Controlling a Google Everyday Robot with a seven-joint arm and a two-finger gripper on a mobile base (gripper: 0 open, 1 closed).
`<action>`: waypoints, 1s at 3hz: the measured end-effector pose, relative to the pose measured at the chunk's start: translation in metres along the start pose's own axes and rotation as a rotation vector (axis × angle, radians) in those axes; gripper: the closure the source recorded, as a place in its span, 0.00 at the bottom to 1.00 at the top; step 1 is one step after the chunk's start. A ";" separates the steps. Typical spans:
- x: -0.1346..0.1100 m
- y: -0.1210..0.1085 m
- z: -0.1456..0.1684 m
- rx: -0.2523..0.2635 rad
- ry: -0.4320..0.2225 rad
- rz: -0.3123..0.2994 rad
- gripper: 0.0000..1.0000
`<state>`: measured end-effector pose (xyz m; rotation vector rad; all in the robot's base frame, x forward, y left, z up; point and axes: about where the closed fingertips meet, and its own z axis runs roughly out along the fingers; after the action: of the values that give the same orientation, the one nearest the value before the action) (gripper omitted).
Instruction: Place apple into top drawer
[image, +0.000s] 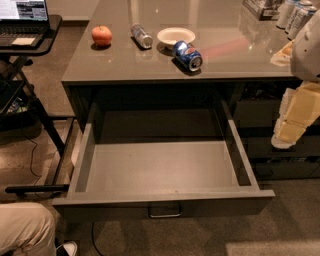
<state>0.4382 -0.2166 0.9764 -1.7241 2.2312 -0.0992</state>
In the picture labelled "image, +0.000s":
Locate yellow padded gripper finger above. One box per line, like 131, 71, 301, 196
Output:
271, 81, 320, 145
270, 41, 294, 67

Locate red apple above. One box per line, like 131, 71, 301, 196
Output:
91, 25, 112, 47

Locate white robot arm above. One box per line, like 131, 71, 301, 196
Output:
271, 10, 320, 149

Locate grey middle right drawer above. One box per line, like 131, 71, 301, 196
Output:
233, 98, 320, 129

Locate grey lower right drawer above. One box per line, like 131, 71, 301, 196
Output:
245, 136, 320, 158

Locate grey bottom right drawer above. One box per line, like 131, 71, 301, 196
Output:
254, 162, 320, 180

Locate open grey top drawer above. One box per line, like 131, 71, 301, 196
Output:
53, 99, 275, 222

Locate white can back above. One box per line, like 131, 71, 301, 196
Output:
276, 0, 298, 29

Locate cardboard box of items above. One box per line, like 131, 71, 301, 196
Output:
242, 0, 284, 21

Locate blue Pepsi can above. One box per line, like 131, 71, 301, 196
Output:
172, 41, 203, 72

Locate white paper bowl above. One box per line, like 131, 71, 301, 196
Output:
157, 27, 196, 46

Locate silver can lying down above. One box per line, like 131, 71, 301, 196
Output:
131, 23, 153, 49

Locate grey cabinet desk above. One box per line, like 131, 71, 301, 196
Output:
61, 0, 320, 134

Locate black laptop stand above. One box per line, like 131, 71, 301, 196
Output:
0, 15, 74, 197

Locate open laptop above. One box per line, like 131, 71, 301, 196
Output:
0, 0, 50, 49

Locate black white sneaker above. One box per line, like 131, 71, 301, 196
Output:
56, 241, 78, 256

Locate person's leg beige trousers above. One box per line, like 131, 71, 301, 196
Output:
0, 202, 56, 256

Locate metal drawer handle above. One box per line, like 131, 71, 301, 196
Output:
148, 205, 182, 219

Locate black floor cable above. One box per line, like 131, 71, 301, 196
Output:
19, 133, 43, 188

